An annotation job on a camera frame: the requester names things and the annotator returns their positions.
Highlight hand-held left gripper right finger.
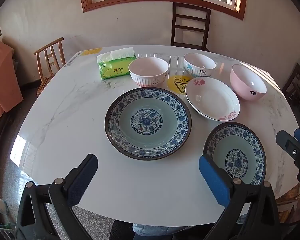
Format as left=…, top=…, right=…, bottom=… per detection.
left=199, top=154, right=283, bottom=240

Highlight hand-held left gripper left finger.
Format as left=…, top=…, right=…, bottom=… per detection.
left=15, top=154, right=99, bottom=240

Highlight small blue patterned plate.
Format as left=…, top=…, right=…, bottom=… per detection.
left=203, top=122, right=267, bottom=186

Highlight plain pink bowl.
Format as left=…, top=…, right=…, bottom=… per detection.
left=230, top=64, right=267, bottom=102

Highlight white plate with red flowers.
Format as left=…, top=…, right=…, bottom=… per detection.
left=185, top=77, right=241, bottom=122

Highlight large blue patterned plate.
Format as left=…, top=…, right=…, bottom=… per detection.
left=105, top=87, right=192, bottom=161

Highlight white bowl with blue print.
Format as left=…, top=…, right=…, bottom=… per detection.
left=183, top=53, right=216, bottom=78

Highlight ribbed bowl with rabbit print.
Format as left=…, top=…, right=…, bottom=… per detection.
left=129, top=57, right=169, bottom=88

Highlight dark carved wooden chair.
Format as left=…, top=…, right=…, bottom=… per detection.
left=281, top=62, right=300, bottom=130

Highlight person's legs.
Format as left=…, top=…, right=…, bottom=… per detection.
left=109, top=219, right=215, bottom=240

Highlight round yellow warning sticker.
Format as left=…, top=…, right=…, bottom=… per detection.
left=167, top=75, right=192, bottom=94

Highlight green tissue pack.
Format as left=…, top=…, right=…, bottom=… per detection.
left=97, top=47, right=137, bottom=80

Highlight light wooden chair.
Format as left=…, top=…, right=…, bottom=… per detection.
left=34, top=37, right=66, bottom=97

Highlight pink covered cabinet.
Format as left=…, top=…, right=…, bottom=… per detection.
left=0, top=40, right=24, bottom=122

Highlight dark slatted wooden chair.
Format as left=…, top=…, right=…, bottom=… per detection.
left=170, top=2, right=212, bottom=52

